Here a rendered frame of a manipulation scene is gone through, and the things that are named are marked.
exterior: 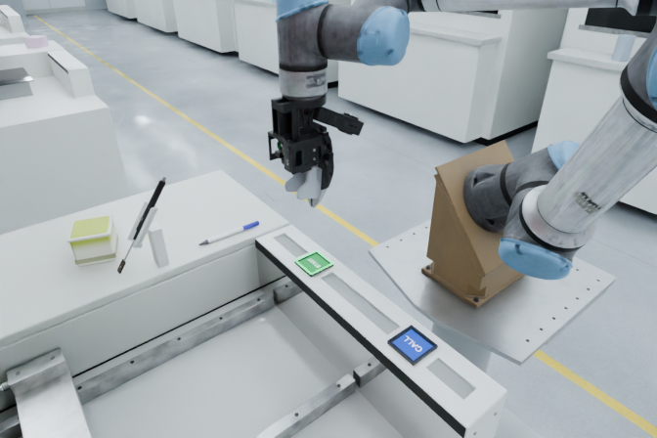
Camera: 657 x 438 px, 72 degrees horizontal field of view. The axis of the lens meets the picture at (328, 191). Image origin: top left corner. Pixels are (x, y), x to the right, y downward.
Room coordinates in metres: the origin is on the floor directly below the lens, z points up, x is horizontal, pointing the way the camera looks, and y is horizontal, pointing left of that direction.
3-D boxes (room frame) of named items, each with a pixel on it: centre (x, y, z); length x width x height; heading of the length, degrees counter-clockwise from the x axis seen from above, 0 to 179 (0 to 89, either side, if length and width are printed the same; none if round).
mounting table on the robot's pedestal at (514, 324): (0.88, -0.37, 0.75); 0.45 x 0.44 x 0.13; 128
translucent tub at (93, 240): (0.73, 0.46, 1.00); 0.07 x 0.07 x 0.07; 19
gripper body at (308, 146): (0.69, 0.04, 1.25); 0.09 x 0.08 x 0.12; 128
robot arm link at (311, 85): (0.70, 0.04, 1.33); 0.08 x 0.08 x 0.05
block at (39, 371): (0.51, 0.48, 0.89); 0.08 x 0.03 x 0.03; 128
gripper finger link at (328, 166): (0.69, 0.01, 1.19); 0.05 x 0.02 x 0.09; 38
